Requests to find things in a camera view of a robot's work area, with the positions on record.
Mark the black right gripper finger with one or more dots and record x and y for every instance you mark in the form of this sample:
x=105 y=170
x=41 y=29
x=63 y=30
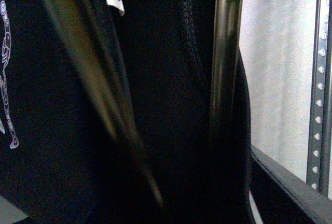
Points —
x=282 y=197

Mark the black printed t-shirt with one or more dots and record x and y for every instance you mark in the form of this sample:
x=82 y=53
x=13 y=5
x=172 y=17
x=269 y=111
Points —
x=59 y=163

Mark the grey perforated metal upright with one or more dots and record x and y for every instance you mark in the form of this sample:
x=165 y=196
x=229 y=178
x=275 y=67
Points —
x=319 y=141

